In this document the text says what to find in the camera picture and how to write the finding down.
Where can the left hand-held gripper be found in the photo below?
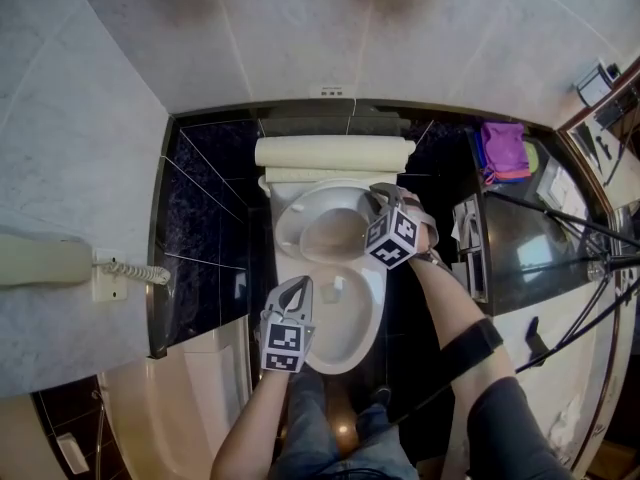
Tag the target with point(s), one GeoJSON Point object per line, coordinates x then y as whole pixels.
{"type": "Point", "coordinates": [285, 340]}

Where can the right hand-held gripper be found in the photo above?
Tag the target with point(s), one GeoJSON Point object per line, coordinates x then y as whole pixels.
{"type": "Point", "coordinates": [395, 238]}

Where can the white toilet seat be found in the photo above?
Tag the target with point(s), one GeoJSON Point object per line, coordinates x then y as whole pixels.
{"type": "Point", "coordinates": [290, 228]}

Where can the person's left forearm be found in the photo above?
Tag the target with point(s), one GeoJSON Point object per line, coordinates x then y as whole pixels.
{"type": "Point", "coordinates": [250, 428]}

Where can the person's right forearm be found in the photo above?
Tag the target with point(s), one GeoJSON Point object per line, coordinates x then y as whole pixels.
{"type": "Point", "coordinates": [450, 298]}

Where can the white toilet lid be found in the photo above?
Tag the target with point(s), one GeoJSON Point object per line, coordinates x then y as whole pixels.
{"type": "Point", "coordinates": [330, 233]}

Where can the white toilet bowl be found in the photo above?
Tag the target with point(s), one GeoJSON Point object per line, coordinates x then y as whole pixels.
{"type": "Point", "coordinates": [360, 348]}

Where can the chrome toilet paper holder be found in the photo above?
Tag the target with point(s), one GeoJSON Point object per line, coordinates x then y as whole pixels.
{"type": "Point", "coordinates": [470, 248]}

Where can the person's right hand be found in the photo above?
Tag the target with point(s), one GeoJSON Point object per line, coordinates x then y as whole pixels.
{"type": "Point", "coordinates": [427, 233]}

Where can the rolled cream bath mat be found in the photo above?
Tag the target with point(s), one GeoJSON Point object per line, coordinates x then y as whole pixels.
{"type": "Point", "coordinates": [330, 153]}

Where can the blue cloth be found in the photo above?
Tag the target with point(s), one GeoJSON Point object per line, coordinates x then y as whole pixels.
{"type": "Point", "coordinates": [480, 155]}

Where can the person's legs in blue jeans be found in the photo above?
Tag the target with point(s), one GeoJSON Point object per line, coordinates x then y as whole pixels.
{"type": "Point", "coordinates": [310, 418]}

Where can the purple cloth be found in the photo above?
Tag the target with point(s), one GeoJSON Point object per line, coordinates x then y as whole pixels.
{"type": "Point", "coordinates": [505, 148]}

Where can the green dish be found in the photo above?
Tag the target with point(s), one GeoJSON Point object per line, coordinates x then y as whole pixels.
{"type": "Point", "coordinates": [531, 158]}

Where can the white bathtub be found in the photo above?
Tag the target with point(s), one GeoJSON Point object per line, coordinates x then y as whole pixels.
{"type": "Point", "coordinates": [165, 403]}

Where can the white folded card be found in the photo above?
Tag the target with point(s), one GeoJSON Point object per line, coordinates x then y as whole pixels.
{"type": "Point", "coordinates": [560, 185]}

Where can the black wristband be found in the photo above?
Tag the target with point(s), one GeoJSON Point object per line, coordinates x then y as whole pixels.
{"type": "Point", "coordinates": [472, 348]}

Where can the marble vanity counter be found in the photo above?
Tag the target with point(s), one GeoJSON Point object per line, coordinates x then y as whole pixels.
{"type": "Point", "coordinates": [540, 288]}

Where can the black stand on counter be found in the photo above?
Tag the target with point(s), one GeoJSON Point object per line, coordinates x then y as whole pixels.
{"type": "Point", "coordinates": [536, 343]}

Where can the chrome grab bar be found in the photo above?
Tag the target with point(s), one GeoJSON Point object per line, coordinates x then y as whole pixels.
{"type": "Point", "coordinates": [99, 433]}

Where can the black tripod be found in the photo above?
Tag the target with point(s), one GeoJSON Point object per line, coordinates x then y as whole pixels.
{"type": "Point", "coordinates": [607, 259]}

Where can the wood-framed mirror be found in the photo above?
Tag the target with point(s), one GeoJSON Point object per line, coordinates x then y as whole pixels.
{"type": "Point", "coordinates": [615, 133]}

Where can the white soap dish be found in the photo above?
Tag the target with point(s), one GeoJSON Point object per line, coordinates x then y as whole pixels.
{"type": "Point", "coordinates": [72, 453]}

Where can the crumpled white tissue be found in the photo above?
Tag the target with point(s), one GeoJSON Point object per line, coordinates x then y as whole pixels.
{"type": "Point", "coordinates": [565, 420]}

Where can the white phone wall plate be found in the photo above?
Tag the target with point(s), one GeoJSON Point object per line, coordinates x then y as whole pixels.
{"type": "Point", "coordinates": [107, 290]}

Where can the white bottle in wall holder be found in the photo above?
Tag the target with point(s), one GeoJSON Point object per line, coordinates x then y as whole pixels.
{"type": "Point", "coordinates": [595, 85]}

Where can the beige wall telephone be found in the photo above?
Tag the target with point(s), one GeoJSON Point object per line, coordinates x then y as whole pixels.
{"type": "Point", "coordinates": [45, 260]}

